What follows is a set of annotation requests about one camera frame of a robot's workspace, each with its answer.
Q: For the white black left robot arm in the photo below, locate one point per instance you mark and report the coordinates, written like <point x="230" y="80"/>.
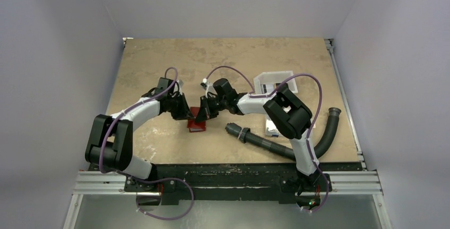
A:
<point x="110" y="143"/>

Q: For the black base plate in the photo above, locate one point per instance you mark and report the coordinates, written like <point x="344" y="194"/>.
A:
<point x="173" y="171"/>

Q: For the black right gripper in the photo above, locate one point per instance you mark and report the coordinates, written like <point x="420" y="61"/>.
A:
<point x="210" y="105"/>

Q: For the aluminium frame rail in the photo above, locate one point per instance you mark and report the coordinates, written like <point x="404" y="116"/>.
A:
<point x="340" y="183"/>

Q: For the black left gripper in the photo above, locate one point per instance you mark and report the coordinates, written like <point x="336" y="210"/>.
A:
<point x="184" y="113"/>

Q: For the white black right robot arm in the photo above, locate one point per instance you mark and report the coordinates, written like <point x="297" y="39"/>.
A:
<point x="290" y="115"/>

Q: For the clear plastic screw box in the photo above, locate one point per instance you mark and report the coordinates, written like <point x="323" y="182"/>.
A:
<point x="271" y="128"/>

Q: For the red leather card holder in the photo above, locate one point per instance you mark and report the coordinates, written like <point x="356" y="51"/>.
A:
<point x="194" y="127"/>

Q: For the white plastic tray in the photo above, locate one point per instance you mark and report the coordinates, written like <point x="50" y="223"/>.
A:
<point x="266" y="82"/>

